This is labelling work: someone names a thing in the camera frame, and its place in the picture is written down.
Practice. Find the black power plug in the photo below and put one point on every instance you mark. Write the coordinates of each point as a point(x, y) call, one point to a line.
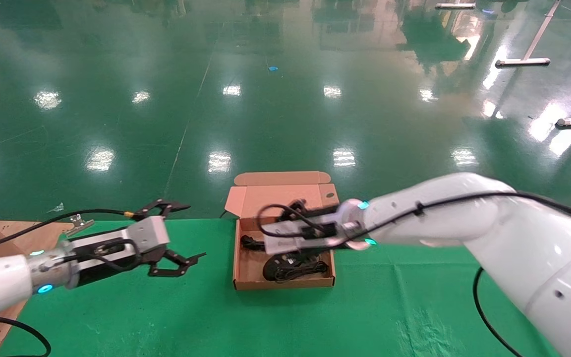
point(252, 243)

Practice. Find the silver metal spring clip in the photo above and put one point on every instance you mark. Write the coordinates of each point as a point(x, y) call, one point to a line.
point(80, 224)

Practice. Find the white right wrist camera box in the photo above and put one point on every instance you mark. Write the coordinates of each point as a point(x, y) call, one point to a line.
point(290, 237)

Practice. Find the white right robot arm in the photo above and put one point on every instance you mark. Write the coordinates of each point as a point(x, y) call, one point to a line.
point(513, 238)

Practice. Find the green table cloth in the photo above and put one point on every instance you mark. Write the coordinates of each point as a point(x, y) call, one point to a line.
point(265, 322)

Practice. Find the crumpled clear plastic scrap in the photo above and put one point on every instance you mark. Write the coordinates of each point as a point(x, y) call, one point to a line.
point(56, 208)

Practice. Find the open brown cardboard box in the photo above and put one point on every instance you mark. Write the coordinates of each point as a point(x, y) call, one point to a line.
point(275, 196)

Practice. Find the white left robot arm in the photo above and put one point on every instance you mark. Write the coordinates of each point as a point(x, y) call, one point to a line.
point(3, 282)

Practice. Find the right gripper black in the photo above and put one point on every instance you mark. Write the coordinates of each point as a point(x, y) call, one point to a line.
point(315, 214)

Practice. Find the white floor stand with pole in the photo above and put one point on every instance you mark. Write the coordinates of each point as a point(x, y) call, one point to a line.
point(523, 61)

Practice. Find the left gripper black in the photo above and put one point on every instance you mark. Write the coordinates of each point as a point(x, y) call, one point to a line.
point(117, 267)

